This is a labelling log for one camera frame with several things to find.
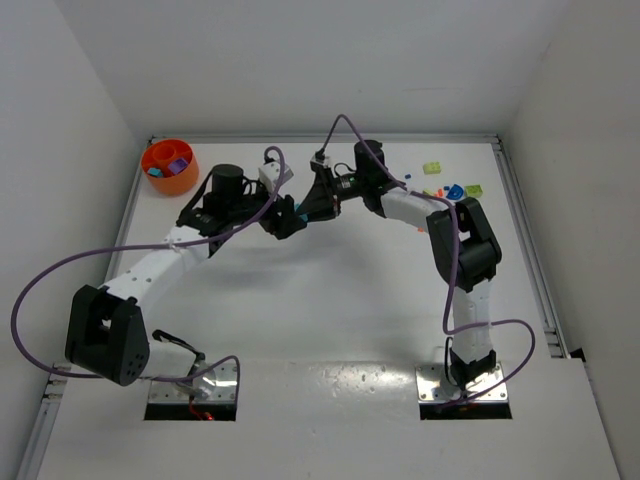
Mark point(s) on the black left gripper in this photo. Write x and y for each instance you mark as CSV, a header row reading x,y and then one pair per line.
x,y
272,215

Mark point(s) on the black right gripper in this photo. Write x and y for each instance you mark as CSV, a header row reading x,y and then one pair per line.
x,y
329,190

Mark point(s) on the purple 2x4 lego brick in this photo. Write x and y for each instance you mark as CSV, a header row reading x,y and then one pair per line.
x,y
177,166

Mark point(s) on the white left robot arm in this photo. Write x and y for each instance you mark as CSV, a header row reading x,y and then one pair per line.
x,y
109,334

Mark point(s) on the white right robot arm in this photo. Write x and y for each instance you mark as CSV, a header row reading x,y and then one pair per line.
x,y
465,249

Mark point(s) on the light green curved lego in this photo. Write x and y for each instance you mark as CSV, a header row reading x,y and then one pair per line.
x,y
432,168

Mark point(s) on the blue arch lego piece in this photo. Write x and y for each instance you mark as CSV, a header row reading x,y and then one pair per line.
x,y
455,192

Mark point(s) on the orange divided round container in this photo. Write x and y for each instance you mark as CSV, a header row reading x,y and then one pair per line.
x,y
159,155

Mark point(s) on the light green 2x2 lego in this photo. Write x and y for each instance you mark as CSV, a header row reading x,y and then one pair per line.
x,y
474,191

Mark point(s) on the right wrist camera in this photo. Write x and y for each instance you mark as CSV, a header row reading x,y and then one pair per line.
x,y
320,161

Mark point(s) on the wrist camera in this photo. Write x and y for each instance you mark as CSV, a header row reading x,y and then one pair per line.
x,y
320,161
269,173

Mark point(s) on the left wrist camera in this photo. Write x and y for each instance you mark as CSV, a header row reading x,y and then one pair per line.
x,y
269,173

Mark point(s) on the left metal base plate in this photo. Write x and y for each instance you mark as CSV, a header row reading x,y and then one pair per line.
x,y
217,387

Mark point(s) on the metal base plate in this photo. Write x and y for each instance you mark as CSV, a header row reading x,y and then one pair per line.
x,y
433,387
217,387

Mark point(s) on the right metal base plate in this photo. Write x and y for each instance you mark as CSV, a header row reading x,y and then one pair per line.
x,y
433,387

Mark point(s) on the aluminium table edge rail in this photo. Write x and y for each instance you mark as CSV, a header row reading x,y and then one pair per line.
x,y
555,339

